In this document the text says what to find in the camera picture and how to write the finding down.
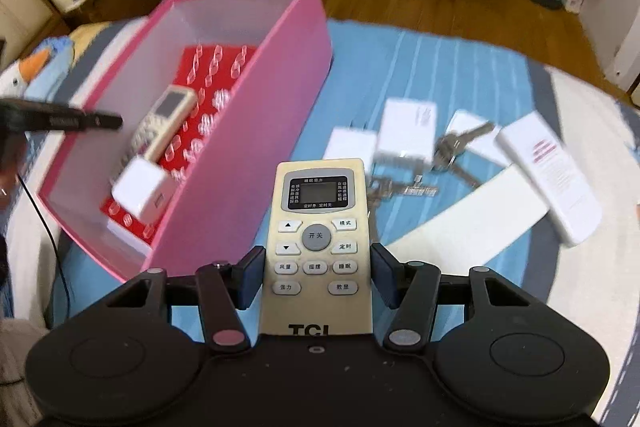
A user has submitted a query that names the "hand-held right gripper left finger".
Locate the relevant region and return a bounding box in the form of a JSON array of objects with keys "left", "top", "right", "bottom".
[{"left": 102, "top": 246, "right": 266, "bottom": 355}]

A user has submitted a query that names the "dimple key bunch with ring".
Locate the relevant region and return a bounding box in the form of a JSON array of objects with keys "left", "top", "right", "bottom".
[{"left": 366, "top": 176, "right": 442, "bottom": 208}]

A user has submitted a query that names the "white door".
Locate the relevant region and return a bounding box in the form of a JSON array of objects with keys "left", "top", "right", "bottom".
[{"left": 599, "top": 2, "right": 640, "bottom": 108}]

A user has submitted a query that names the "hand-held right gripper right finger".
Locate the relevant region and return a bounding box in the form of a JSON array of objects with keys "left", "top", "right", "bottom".
[{"left": 370, "top": 242, "right": 538, "bottom": 354}]

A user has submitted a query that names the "red glasses-pattern case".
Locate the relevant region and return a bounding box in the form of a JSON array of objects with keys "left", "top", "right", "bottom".
[{"left": 100, "top": 44, "right": 258, "bottom": 253}]

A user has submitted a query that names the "white box with red label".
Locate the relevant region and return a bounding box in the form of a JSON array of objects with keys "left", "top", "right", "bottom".
[{"left": 494, "top": 113, "right": 604, "bottom": 249}]

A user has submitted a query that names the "cream remote control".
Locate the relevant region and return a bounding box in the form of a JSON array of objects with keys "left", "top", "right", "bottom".
[{"left": 257, "top": 158, "right": 373, "bottom": 338}]

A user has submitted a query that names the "silver key bunch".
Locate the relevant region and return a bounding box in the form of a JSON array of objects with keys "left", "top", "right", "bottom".
[{"left": 431, "top": 122, "right": 497, "bottom": 188}]

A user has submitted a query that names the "striped blanket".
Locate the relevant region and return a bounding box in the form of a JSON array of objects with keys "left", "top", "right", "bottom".
[{"left": 0, "top": 18, "right": 640, "bottom": 427}]

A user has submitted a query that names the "pink storage box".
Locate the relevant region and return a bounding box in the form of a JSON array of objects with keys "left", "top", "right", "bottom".
[{"left": 37, "top": 0, "right": 335, "bottom": 284}]

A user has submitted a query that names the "white remote with grey frame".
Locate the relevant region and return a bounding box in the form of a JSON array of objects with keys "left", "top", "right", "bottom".
[{"left": 131, "top": 85, "right": 198, "bottom": 162}]

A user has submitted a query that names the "white square box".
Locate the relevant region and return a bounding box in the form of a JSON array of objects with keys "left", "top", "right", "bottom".
[{"left": 375, "top": 99, "right": 439, "bottom": 166}]

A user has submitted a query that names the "beige knit garment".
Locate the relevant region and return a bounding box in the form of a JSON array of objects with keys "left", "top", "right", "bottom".
[{"left": 0, "top": 316, "right": 51, "bottom": 427}]

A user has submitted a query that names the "white charger cube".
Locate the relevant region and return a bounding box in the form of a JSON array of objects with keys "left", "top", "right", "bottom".
[{"left": 111, "top": 157, "right": 173, "bottom": 228}]

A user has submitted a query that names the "small white box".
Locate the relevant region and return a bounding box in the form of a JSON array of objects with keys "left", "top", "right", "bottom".
[{"left": 324, "top": 128, "right": 379, "bottom": 164}]

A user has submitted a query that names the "black cable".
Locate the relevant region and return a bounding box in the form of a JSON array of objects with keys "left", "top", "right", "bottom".
[{"left": 15, "top": 174, "right": 72, "bottom": 323}]

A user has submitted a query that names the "goose plush toy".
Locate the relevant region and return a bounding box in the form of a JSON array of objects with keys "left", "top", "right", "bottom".
[{"left": 0, "top": 36, "right": 77, "bottom": 108}]

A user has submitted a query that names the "long flat white box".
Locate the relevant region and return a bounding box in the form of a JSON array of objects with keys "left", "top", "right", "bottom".
[{"left": 386, "top": 163, "right": 549, "bottom": 269}]

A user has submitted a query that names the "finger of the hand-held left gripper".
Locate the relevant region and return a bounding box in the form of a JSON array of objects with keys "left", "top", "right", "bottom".
[{"left": 0, "top": 98, "right": 124, "bottom": 134}]

